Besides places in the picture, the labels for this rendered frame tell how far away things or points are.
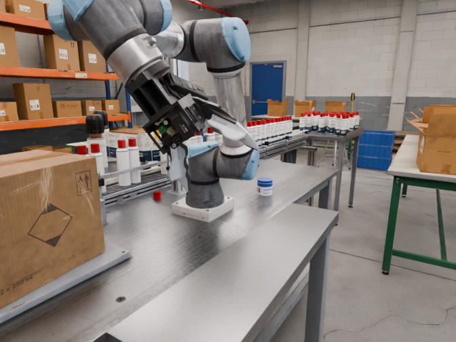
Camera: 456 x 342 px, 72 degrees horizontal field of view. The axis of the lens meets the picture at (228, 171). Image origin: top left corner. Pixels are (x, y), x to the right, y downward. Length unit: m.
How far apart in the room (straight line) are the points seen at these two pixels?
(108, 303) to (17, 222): 0.26
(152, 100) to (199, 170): 0.69
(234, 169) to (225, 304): 0.50
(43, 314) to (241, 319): 0.41
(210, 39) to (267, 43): 8.73
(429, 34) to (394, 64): 0.85
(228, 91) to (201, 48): 0.15
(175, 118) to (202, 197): 0.72
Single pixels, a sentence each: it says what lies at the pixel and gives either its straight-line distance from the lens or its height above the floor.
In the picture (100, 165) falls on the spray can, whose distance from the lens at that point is 1.36.
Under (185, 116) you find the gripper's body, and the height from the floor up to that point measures 1.25.
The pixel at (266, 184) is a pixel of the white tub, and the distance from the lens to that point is 1.42.
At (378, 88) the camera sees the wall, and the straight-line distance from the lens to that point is 8.71.
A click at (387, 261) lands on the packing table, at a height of 0.11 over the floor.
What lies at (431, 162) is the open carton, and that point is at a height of 0.85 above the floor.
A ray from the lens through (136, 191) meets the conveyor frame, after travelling 1.46.
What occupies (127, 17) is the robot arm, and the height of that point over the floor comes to 1.38.
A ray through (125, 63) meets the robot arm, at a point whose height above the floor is 1.32.
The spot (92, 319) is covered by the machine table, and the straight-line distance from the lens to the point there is 0.77.
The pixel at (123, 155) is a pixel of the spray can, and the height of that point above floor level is 1.02.
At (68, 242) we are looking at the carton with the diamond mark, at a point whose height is 0.92.
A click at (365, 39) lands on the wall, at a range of 8.86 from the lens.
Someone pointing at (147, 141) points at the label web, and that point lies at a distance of 1.75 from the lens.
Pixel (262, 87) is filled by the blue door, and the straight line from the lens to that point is 9.54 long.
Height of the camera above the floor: 1.28
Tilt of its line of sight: 14 degrees down
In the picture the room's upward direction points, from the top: straight up
